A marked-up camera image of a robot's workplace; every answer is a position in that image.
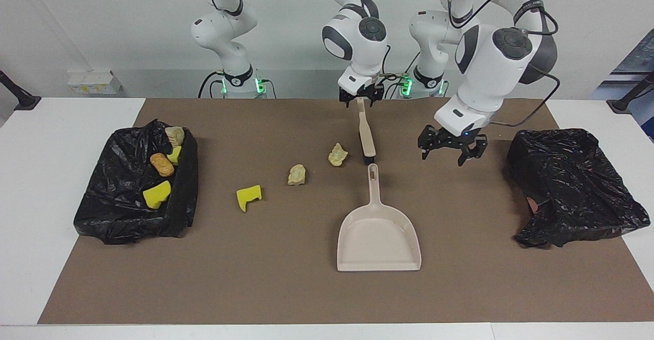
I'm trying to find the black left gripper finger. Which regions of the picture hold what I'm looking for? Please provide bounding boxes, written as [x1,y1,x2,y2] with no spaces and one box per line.
[417,126,438,161]
[456,138,488,167]

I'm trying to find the beige brush black bristles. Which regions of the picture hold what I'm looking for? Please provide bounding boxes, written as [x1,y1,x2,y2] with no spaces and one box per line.
[356,97,377,166]

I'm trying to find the beige ridged pastry toy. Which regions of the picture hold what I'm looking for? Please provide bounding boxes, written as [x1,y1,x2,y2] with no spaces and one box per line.
[328,143,349,167]

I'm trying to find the beige plastic dustpan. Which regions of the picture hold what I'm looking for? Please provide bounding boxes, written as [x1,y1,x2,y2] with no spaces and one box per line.
[337,164,423,272]

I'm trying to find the yellow notched sponge block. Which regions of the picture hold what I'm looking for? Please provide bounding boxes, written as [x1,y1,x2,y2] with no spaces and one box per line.
[236,185,263,213]

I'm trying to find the brown oval bread toy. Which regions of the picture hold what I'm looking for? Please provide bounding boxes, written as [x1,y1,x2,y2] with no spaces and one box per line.
[150,153,175,177]

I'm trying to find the large yellow sponge chunk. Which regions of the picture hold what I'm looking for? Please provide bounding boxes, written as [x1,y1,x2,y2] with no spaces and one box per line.
[143,180,172,210]

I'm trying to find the black bagged bin pink patch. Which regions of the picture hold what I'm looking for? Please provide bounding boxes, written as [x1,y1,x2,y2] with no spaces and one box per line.
[507,128,651,249]

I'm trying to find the black clamp stand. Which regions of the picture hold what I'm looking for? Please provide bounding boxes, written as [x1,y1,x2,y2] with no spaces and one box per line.
[0,70,42,111]
[606,72,654,114]

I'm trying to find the blue grey background furniture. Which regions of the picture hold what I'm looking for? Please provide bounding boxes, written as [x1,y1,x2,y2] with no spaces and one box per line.
[590,27,654,142]

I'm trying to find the brown table mat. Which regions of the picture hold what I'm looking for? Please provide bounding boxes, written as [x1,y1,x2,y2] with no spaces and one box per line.
[38,99,654,325]

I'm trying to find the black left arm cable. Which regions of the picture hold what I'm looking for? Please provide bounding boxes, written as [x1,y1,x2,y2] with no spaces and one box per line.
[447,0,561,127]

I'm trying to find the white wall socket boxes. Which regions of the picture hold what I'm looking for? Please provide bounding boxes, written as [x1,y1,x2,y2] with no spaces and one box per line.
[67,70,123,95]

